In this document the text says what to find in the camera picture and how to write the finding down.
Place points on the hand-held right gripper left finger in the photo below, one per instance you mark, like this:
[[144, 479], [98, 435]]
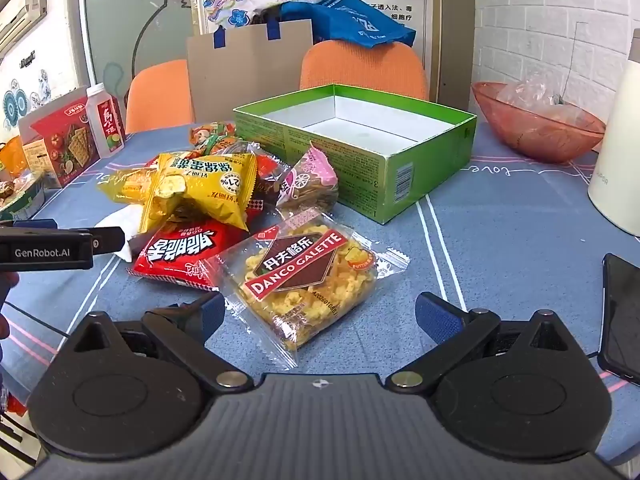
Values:
[[214, 312]]

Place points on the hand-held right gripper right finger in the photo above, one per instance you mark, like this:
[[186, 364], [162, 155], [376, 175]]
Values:
[[437, 317]]

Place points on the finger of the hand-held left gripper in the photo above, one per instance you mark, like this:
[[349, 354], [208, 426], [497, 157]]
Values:
[[35, 224], [107, 240]]

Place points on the white snack packet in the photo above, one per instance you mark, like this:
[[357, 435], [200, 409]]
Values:
[[120, 225]]

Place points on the small yellow snack packet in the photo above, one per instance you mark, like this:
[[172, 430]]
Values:
[[125, 185]]

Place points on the clear cookie packet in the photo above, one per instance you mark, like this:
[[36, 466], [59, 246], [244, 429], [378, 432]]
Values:
[[305, 280]]

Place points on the large yellow snack packet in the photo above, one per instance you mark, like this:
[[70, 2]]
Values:
[[210, 175]]

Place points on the green cardboard box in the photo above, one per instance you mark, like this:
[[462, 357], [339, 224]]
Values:
[[425, 180]]

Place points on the red brown snack packet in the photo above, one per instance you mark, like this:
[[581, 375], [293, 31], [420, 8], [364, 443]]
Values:
[[267, 185]]

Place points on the orange green snack packet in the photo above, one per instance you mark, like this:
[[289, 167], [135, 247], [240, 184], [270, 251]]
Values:
[[210, 137]]

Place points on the pink snack packet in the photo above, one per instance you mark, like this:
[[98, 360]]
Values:
[[310, 180]]

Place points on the person's left hand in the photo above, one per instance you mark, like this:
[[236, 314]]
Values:
[[7, 282]]

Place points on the orange cup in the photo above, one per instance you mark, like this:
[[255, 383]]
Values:
[[12, 157]]

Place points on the red cracker box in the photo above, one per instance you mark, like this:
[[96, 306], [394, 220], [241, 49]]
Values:
[[70, 140]]

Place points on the blue tablecloth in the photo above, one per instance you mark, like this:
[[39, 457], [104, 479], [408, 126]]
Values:
[[500, 240]]

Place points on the white bottle red label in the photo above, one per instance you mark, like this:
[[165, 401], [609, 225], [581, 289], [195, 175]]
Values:
[[105, 125]]

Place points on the orange chair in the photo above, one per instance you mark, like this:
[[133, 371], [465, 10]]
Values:
[[360, 70], [160, 95]]

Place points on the black smartphone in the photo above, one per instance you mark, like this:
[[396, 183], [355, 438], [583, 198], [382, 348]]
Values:
[[622, 310]]

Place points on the pink plastic bowl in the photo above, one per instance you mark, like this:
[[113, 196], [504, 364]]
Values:
[[540, 135]]

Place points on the white air conditioner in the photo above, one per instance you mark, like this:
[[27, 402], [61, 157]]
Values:
[[22, 15]]

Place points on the brown paper bag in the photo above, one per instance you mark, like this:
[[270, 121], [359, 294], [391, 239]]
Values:
[[245, 70]]

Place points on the white thermos jug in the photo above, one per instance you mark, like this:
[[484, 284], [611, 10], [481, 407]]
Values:
[[620, 160]]

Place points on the clear plastic bag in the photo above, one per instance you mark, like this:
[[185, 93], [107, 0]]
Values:
[[530, 91]]

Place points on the blue bag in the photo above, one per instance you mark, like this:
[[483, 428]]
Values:
[[360, 20]]

